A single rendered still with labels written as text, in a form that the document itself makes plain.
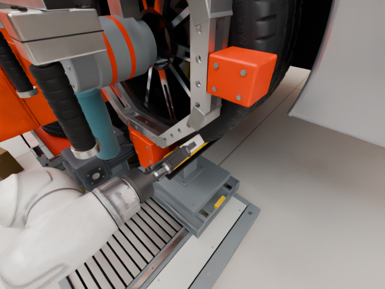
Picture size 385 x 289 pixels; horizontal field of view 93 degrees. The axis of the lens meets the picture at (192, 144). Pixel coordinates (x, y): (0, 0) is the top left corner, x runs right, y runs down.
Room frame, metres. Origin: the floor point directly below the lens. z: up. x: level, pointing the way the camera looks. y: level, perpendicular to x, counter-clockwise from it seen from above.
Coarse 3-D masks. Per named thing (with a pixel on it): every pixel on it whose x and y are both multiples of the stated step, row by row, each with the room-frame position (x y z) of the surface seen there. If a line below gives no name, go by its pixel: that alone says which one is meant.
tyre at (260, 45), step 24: (240, 0) 0.39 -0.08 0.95; (264, 0) 0.37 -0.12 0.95; (288, 0) 0.44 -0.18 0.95; (240, 24) 0.39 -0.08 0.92; (264, 24) 0.36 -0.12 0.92; (288, 24) 0.44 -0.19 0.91; (264, 48) 0.36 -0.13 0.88; (288, 48) 0.46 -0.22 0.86; (264, 96) 0.45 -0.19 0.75; (216, 120) 0.40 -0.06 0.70; (240, 120) 0.40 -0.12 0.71
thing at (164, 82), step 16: (96, 0) 0.72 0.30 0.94; (144, 0) 0.60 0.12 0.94; (160, 0) 0.56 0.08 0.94; (144, 16) 0.61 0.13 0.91; (160, 16) 0.56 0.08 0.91; (176, 16) 0.52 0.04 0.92; (176, 32) 0.55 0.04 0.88; (160, 48) 0.63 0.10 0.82; (176, 48) 0.52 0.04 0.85; (160, 64) 0.61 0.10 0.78; (176, 64) 0.55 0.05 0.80; (128, 80) 0.70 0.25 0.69; (144, 80) 0.73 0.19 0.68; (160, 80) 0.77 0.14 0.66; (176, 80) 0.81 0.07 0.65; (144, 96) 0.67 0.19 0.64; (160, 96) 0.69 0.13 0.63; (176, 96) 0.71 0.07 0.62; (160, 112) 0.59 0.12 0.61; (176, 112) 0.55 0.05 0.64
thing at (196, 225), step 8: (224, 184) 0.60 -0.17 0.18; (232, 184) 0.62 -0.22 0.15; (160, 192) 0.57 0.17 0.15; (224, 192) 0.57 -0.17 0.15; (232, 192) 0.57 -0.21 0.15; (160, 200) 0.52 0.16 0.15; (168, 200) 0.52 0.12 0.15; (216, 200) 0.52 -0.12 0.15; (224, 200) 0.51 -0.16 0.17; (168, 208) 0.48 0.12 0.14; (176, 208) 0.48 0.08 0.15; (208, 208) 0.48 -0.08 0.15; (216, 208) 0.46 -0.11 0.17; (176, 216) 0.44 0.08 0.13; (184, 216) 0.44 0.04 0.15; (200, 216) 0.42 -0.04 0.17; (208, 216) 0.42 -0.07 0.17; (184, 224) 0.41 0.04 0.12; (192, 224) 0.40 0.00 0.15; (200, 224) 0.40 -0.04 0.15; (208, 224) 0.41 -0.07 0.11; (192, 232) 0.38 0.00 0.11; (200, 232) 0.37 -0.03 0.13
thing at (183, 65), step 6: (174, 0) 0.74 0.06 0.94; (180, 0) 0.72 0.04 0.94; (174, 6) 0.74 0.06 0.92; (180, 6) 0.67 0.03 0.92; (186, 6) 0.68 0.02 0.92; (186, 24) 0.65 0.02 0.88; (186, 30) 0.65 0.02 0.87; (168, 36) 0.70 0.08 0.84; (168, 42) 0.69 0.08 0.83; (168, 48) 0.77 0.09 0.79; (180, 66) 0.73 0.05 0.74
